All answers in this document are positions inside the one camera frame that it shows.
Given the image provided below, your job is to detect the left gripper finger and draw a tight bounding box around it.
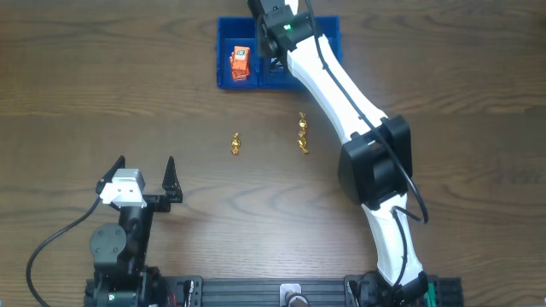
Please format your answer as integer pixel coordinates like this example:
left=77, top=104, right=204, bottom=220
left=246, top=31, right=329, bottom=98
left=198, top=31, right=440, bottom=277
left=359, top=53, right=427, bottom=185
left=95, top=154, right=127, bottom=194
left=160, top=155, right=184, bottom=205

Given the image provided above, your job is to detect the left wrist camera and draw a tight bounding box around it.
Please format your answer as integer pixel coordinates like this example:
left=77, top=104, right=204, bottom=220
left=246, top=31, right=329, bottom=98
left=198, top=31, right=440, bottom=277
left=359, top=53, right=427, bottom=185
left=99, top=168, right=147, bottom=209

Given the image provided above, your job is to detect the mounting rail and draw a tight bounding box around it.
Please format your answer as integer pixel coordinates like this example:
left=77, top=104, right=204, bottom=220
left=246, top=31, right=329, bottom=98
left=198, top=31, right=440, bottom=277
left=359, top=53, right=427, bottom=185
left=84, top=275, right=465, bottom=307

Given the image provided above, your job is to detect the blue tray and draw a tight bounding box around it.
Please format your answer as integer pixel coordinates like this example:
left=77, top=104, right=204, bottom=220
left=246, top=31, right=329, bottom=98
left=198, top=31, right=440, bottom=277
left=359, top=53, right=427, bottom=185
left=216, top=15, right=343, bottom=90

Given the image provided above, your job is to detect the orange candy box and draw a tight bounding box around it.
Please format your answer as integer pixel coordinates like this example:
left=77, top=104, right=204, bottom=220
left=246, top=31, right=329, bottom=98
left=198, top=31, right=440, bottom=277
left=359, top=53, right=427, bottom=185
left=229, top=53, right=251, bottom=82
left=232, top=45, right=252, bottom=73

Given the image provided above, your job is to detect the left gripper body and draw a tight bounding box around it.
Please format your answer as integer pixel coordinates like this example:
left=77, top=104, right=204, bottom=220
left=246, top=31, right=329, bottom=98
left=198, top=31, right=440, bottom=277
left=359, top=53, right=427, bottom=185
left=142, top=194, right=172, bottom=213

